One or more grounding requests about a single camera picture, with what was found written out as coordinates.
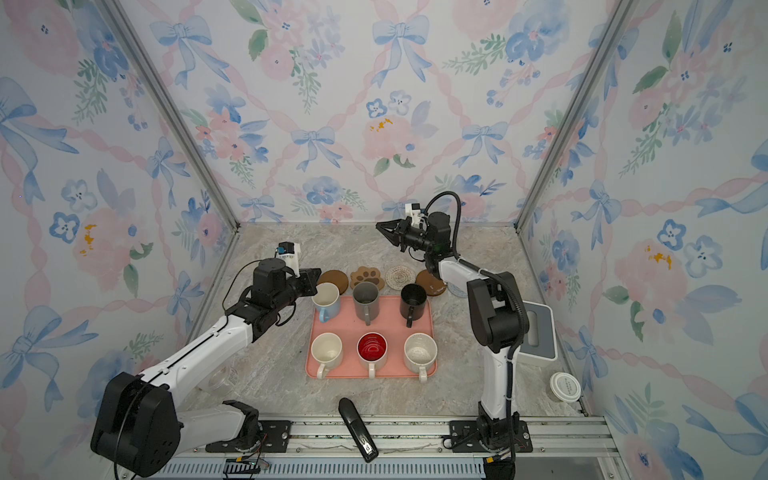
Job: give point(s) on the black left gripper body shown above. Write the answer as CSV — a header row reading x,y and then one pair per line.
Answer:
x,y
304,286

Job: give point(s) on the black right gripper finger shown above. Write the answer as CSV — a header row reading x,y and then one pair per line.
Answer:
x,y
394,237
387,228

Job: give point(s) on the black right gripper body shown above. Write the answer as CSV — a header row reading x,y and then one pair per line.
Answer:
x,y
413,239

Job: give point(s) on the multicolour embroidered round coaster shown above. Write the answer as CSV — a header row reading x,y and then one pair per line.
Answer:
x,y
399,276

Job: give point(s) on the cork paw print coaster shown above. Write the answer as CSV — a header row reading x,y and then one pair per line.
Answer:
x,y
366,274

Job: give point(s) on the scratched round wooden coaster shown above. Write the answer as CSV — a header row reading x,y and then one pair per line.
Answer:
x,y
431,284

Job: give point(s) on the black mug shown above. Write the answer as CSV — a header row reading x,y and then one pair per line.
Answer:
x,y
413,300

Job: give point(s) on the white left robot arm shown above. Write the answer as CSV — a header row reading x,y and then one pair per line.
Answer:
x,y
139,427

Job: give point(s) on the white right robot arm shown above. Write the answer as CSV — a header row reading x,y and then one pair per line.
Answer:
x,y
497,314

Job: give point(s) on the plain round wooden coaster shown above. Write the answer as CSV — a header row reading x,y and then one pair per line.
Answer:
x,y
337,278

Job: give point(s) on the white lidded paper cup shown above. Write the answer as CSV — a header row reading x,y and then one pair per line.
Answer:
x,y
564,387

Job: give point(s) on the light blue mug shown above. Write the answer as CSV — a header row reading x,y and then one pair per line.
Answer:
x,y
327,302

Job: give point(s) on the grey mug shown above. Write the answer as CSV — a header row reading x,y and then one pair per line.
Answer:
x,y
366,302

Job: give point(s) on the cream mug front left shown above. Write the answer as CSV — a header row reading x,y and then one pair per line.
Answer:
x,y
327,352

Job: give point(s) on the cream mug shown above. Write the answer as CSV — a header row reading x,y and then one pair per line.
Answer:
x,y
420,354
327,352

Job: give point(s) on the pink plastic tray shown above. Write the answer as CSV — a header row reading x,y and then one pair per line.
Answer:
x,y
388,331

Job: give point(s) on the red interior mug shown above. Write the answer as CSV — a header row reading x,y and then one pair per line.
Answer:
x,y
372,349

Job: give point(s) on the cream mug front right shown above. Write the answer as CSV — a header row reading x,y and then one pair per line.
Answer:
x,y
420,354

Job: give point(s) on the black handheld device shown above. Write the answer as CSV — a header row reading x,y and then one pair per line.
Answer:
x,y
358,430

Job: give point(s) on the white grey tissue box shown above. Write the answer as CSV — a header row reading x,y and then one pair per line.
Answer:
x,y
540,347

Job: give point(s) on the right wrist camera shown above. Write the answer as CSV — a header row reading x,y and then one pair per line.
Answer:
x,y
415,215

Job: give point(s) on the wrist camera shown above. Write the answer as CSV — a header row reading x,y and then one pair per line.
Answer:
x,y
290,253
415,215

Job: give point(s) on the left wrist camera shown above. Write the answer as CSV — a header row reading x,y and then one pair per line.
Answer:
x,y
290,253

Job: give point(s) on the aluminium rail base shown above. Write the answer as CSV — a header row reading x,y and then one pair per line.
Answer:
x,y
412,447

